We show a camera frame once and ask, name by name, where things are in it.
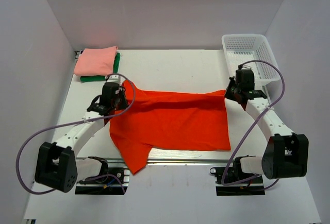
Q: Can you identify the orange t-shirt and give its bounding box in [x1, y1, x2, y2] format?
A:
[109, 80, 231, 174]

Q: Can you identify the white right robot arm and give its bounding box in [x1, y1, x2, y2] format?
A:
[225, 77, 309, 180]

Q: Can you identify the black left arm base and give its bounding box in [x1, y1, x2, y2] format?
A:
[75, 157, 130, 196]

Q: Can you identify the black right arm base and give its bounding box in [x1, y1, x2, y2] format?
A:
[209, 157, 265, 196]

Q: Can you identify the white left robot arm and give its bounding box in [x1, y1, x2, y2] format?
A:
[35, 85, 128, 193]

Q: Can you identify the folded green t-shirt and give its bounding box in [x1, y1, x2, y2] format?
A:
[80, 53, 121, 82]

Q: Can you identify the folded pink t-shirt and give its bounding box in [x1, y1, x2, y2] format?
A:
[74, 46, 118, 76]

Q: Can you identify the white plastic basket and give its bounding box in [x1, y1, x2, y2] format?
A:
[222, 34, 280, 85]

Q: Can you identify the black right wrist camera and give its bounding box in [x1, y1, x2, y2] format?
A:
[235, 69, 255, 91]

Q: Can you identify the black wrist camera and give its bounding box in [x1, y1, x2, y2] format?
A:
[235, 69, 255, 91]
[100, 82, 120, 106]

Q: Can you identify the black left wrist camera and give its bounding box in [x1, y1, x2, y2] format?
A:
[100, 82, 120, 106]

